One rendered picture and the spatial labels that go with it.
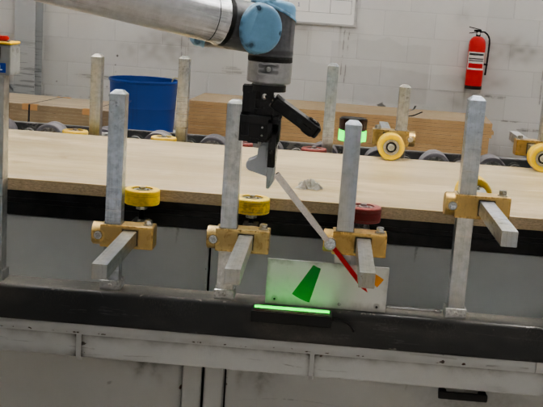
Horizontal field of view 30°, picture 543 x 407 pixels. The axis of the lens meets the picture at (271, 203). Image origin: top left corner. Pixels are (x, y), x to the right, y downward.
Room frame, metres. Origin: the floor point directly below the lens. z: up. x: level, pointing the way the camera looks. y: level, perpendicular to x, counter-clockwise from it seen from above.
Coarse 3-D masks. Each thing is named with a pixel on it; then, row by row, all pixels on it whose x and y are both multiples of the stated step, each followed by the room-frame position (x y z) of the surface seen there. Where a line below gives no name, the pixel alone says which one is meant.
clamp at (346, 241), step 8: (328, 232) 2.11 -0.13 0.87; (336, 232) 2.10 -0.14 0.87; (344, 232) 2.10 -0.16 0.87; (352, 232) 2.11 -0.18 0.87; (360, 232) 2.11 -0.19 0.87; (368, 232) 2.12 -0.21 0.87; (336, 240) 2.10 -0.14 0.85; (344, 240) 2.10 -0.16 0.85; (352, 240) 2.10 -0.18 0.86; (376, 240) 2.10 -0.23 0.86; (384, 240) 2.10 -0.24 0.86; (344, 248) 2.10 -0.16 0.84; (352, 248) 2.10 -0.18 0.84; (376, 248) 2.10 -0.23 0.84; (384, 248) 2.10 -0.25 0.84; (376, 256) 2.10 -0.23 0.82; (384, 256) 2.10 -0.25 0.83
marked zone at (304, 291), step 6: (312, 270) 2.10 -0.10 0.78; (318, 270) 2.10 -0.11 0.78; (306, 276) 2.10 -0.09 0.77; (312, 276) 2.10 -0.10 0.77; (306, 282) 2.10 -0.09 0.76; (312, 282) 2.10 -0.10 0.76; (300, 288) 2.10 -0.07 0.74; (306, 288) 2.10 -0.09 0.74; (312, 288) 2.10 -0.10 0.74; (294, 294) 2.10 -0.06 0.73; (300, 294) 2.10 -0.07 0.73; (306, 294) 2.10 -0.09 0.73; (306, 300) 2.10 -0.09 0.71
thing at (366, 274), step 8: (368, 224) 2.24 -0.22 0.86; (360, 240) 2.08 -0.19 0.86; (368, 240) 2.09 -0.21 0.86; (360, 248) 2.01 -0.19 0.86; (368, 248) 2.01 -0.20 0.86; (360, 256) 1.94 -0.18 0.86; (368, 256) 1.94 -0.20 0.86; (360, 264) 1.87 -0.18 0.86; (368, 264) 1.88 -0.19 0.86; (360, 272) 1.81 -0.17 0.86; (368, 272) 1.82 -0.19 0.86; (360, 280) 1.81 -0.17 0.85; (368, 280) 1.81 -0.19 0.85
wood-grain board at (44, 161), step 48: (48, 144) 2.86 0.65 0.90; (96, 144) 2.93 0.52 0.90; (144, 144) 2.99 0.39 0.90; (192, 144) 3.06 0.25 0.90; (96, 192) 2.29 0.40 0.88; (192, 192) 2.28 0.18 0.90; (240, 192) 2.32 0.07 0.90; (336, 192) 2.40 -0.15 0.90; (384, 192) 2.45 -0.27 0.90; (432, 192) 2.49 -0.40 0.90; (528, 192) 2.59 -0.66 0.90
